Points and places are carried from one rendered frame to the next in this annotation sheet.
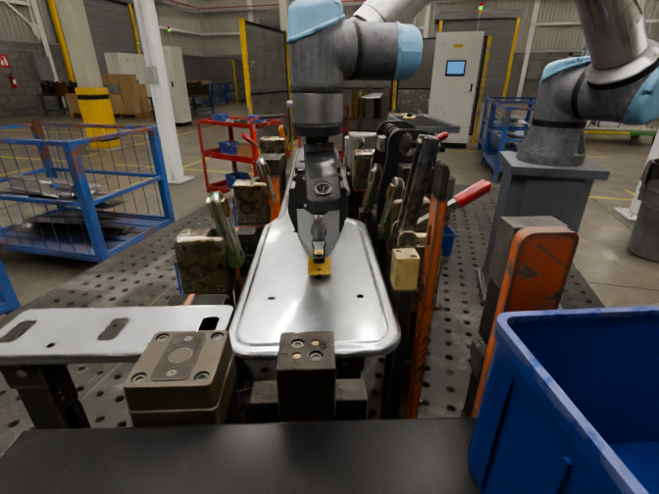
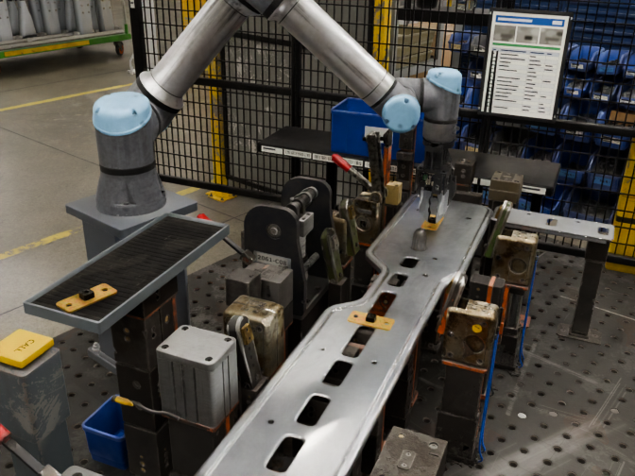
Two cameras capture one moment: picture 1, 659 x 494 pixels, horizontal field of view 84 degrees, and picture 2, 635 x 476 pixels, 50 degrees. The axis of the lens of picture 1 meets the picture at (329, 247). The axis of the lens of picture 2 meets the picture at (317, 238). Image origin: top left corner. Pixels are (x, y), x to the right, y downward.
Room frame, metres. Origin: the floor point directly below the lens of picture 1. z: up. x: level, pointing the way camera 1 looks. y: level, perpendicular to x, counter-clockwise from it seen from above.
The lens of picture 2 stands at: (2.04, 0.38, 1.69)
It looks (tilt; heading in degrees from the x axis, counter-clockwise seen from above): 25 degrees down; 204
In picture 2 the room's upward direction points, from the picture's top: 1 degrees clockwise
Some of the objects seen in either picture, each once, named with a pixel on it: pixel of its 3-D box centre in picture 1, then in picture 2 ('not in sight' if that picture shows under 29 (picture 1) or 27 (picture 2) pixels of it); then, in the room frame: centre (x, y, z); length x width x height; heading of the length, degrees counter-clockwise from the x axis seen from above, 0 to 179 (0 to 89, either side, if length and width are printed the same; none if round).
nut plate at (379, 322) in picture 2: not in sight; (370, 318); (1.01, 0.03, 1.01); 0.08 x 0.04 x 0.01; 93
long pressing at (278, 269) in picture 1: (315, 189); (370, 329); (1.03, 0.04, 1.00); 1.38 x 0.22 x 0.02; 2
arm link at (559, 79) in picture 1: (569, 89); (125, 128); (0.93, -0.56, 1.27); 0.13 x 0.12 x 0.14; 22
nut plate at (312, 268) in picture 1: (319, 259); (432, 220); (0.54, 0.02, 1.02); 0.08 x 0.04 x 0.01; 2
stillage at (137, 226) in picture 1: (68, 193); not in sight; (2.73, 2.01, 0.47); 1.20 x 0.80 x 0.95; 76
